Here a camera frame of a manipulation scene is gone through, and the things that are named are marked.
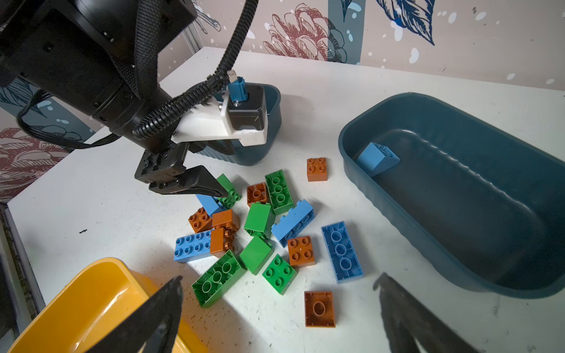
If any dark teal bin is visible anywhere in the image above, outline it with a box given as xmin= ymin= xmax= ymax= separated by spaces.
xmin=338 ymin=93 xmax=564 ymax=299
xmin=197 ymin=83 xmax=282 ymax=166

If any green two by three lego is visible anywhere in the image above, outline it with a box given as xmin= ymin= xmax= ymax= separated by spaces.
xmin=265 ymin=170 xmax=294 ymax=216

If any yellow plastic tray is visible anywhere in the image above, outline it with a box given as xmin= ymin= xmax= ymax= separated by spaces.
xmin=9 ymin=257 xmax=207 ymax=352

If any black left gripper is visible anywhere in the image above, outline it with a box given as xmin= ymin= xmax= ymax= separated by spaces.
xmin=134 ymin=143 xmax=229 ymax=198

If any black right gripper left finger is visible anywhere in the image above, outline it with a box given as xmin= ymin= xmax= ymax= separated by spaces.
xmin=88 ymin=276 xmax=183 ymax=352

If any blue flat lego plate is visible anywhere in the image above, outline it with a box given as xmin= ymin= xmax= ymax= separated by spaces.
xmin=322 ymin=222 xmax=364 ymax=284

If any right dark teal bin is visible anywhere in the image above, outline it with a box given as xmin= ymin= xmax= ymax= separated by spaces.
xmin=338 ymin=93 xmax=564 ymax=299

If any blue slope lego brick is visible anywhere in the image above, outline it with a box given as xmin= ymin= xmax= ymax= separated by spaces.
xmin=356 ymin=142 xmax=401 ymax=177

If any left dark teal bin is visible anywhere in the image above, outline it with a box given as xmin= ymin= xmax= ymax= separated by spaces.
xmin=197 ymin=83 xmax=282 ymax=166

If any brown lego brick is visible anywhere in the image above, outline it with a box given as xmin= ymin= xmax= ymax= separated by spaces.
xmin=287 ymin=236 xmax=316 ymax=268
xmin=307 ymin=157 xmax=328 ymax=182

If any brown lego upside down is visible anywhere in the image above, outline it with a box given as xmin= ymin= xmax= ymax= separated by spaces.
xmin=304 ymin=291 xmax=336 ymax=328

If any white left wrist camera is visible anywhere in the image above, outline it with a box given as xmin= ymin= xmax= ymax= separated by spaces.
xmin=172 ymin=84 xmax=266 ymax=144

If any long green lego brick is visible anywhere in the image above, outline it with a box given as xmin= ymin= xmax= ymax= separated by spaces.
xmin=192 ymin=250 xmax=246 ymax=308

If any blue lego brick left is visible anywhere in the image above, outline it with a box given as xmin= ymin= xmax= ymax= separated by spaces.
xmin=174 ymin=230 xmax=211 ymax=263

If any brown lego brick far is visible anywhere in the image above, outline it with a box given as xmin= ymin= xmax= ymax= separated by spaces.
xmin=307 ymin=157 xmax=328 ymax=182

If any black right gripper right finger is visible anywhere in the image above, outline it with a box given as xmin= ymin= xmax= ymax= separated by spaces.
xmin=374 ymin=273 xmax=477 ymax=352

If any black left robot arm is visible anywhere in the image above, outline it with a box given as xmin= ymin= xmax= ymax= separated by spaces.
xmin=1 ymin=1 xmax=258 ymax=198

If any green square lego brick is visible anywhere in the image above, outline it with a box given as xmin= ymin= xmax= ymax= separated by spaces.
xmin=244 ymin=202 xmax=275 ymax=240

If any long blue lego brick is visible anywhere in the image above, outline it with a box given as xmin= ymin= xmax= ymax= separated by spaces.
xmin=271 ymin=200 xmax=315 ymax=248

